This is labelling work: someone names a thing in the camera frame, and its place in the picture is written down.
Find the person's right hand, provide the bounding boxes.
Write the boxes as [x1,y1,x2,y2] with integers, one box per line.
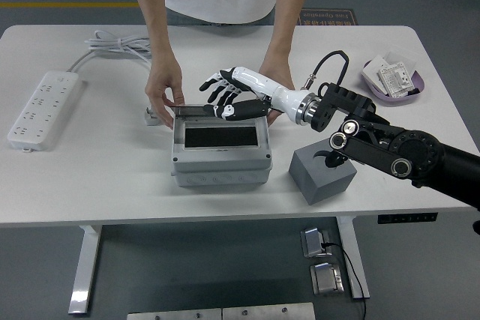
[145,58,185,128]

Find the person's left hand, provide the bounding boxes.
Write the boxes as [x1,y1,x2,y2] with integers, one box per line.
[258,58,296,125]

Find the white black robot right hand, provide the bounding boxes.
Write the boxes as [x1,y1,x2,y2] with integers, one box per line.
[198,66,307,126]

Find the transparent hinged box lid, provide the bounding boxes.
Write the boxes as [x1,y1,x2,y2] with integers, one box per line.
[171,102,269,119]

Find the grey plastic junction box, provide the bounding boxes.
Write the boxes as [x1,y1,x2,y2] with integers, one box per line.
[170,112,273,188]

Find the grey block battery holder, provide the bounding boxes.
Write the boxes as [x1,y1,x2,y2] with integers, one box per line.
[288,138,358,206]

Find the white power plug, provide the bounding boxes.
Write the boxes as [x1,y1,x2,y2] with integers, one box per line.
[144,106,164,127]

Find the brown floor sign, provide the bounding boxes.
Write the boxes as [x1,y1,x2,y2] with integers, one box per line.
[298,7,359,27]

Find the plain white card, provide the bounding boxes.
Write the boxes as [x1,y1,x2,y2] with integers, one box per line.
[361,55,391,92]

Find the purple oval tray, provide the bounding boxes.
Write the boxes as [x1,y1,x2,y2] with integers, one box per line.
[359,58,429,106]

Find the white printed socket panel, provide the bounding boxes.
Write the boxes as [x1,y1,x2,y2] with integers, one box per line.
[376,63,414,97]

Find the yellow floor tape line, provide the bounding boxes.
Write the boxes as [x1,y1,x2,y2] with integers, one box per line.
[0,1,140,9]

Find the white power strip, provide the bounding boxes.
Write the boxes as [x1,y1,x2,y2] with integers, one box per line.
[7,70,88,153]

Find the clear plastic bag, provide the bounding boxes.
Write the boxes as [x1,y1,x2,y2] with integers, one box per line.
[384,43,421,73]

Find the black table control panel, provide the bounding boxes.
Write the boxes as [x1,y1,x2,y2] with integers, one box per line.
[377,213,439,225]

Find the white table leg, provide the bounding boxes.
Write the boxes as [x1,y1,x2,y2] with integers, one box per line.
[67,224,103,316]
[335,216,371,300]

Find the thin black floor cable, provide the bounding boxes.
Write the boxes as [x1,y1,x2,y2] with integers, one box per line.
[321,241,371,320]

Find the grey metal base plate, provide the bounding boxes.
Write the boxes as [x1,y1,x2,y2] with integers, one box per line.
[221,301,316,320]
[126,307,222,320]

